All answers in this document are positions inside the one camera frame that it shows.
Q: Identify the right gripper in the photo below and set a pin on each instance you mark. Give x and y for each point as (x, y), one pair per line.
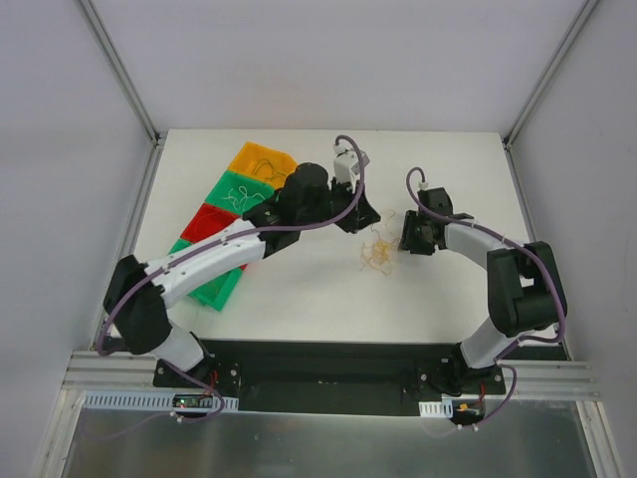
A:
(424, 234)

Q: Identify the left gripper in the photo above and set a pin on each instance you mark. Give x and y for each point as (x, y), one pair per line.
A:
(345, 205)

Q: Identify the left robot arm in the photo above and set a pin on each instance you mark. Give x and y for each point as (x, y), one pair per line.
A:
(140, 295)

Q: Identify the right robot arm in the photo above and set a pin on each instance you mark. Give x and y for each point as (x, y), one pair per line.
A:
(524, 290)

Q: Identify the orange plastic bin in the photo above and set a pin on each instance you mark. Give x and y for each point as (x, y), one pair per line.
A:
(264, 164)

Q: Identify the upper green plastic bin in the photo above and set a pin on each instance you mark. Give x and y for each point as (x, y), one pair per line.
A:
(238, 193)

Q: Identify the green plastic bin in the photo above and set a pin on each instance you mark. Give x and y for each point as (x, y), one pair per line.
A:
(238, 193)
(216, 293)

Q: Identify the red plastic bin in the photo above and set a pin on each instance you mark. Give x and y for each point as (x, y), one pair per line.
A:
(207, 221)

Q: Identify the lower green plastic bin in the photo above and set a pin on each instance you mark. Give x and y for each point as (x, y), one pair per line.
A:
(216, 293)

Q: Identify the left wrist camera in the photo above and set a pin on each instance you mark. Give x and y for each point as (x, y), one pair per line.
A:
(346, 166)

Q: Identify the right aluminium frame post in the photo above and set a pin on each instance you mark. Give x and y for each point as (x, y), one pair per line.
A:
(557, 58)

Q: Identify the aluminium frame post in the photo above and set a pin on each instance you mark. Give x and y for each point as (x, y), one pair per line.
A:
(97, 26)
(557, 58)

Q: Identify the right white cable duct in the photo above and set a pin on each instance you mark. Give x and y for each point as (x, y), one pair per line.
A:
(436, 409)

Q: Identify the white cable duct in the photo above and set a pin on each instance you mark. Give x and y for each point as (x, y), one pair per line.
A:
(158, 401)
(436, 409)

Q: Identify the aluminium rail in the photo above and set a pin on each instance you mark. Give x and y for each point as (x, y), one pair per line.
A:
(553, 380)

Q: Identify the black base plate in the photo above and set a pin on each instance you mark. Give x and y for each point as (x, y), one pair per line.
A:
(397, 380)

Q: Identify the left aluminium frame post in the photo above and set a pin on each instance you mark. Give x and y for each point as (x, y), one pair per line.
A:
(97, 26)

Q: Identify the left white cable duct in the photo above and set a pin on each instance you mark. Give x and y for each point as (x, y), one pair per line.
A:
(158, 401)

